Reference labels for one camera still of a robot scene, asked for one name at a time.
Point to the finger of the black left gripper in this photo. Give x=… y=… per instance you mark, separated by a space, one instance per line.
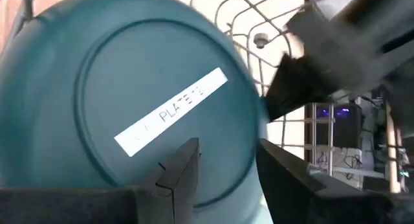
x=291 y=88

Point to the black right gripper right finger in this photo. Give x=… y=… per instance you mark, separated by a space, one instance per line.
x=307 y=208

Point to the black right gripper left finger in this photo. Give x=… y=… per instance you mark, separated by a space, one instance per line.
x=97 y=208

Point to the small teal plate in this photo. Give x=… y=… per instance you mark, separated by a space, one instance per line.
x=129 y=72

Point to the black computer purple lights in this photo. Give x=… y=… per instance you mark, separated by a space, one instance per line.
x=349 y=130

